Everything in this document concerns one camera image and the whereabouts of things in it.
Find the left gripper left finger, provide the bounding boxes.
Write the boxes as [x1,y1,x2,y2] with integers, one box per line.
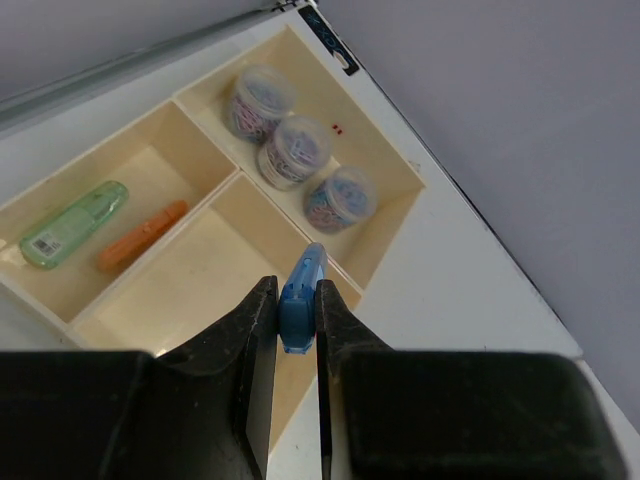
[1,276,278,479]

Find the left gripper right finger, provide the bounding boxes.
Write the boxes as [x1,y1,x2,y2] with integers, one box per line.
[315,280,628,479]

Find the blue highlighter pen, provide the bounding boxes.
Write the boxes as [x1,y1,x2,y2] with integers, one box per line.
[277,242,328,355]

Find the orange highlighter pen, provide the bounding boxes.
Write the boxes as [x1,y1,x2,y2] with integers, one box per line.
[97,200,189,272]

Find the clear round container purple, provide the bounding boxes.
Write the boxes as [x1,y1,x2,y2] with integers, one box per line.
[303,166,378,234]

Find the green highlighter pen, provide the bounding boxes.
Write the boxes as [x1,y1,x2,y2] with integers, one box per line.
[19,180,129,270]

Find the cream compartment organizer tray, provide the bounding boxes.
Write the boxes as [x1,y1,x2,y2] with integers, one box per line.
[0,23,429,454]

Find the clear round container stacked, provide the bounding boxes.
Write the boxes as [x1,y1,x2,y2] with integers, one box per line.
[256,115,332,191]

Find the clear round container left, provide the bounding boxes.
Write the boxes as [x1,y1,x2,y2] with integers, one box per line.
[225,64,297,144]

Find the left corner label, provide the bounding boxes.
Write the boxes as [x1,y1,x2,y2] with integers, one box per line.
[298,5,360,76]

